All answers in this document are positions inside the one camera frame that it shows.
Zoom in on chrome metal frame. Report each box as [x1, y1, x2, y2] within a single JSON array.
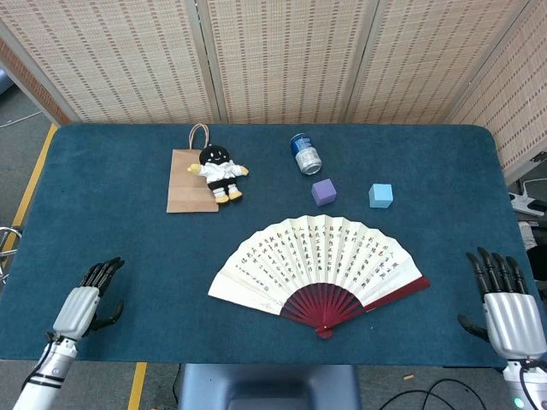
[[0, 225, 25, 286]]

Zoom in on purple foam cube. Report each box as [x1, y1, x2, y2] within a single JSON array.
[[311, 178, 338, 208]]

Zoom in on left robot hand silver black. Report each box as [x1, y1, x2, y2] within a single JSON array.
[[51, 256, 126, 343]]

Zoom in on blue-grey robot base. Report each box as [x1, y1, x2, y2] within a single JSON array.
[[177, 363, 362, 410]]

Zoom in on white floor cable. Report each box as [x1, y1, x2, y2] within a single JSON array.
[[0, 110, 44, 129]]

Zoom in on woven bamboo screen panel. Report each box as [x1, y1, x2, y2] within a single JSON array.
[[200, 0, 379, 125], [446, 0, 547, 185], [0, 0, 223, 125], [345, 0, 531, 125]]

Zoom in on blue silver drink can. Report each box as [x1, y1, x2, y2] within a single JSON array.
[[290, 132, 322, 176]]

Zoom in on black floor cable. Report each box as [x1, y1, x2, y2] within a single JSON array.
[[379, 378, 473, 410]]

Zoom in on white power strip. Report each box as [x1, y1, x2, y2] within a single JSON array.
[[507, 178, 547, 218]]

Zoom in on light blue foam cube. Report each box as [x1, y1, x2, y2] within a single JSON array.
[[368, 183, 394, 209]]

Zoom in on dark teal table cloth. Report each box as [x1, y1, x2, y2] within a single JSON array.
[[0, 123, 547, 368]]

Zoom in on paper folding fan red ribs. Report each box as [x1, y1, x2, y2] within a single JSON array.
[[208, 214, 432, 340]]

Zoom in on black-headed plush doll white robe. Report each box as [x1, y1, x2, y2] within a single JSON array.
[[186, 144, 250, 205]]

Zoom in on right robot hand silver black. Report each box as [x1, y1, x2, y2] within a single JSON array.
[[456, 246, 547, 360]]

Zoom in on reddish woven screen panel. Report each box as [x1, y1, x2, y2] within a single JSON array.
[[0, 36, 74, 126]]

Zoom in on brown paper bag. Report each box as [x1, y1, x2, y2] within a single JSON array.
[[165, 123, 221, 214]]

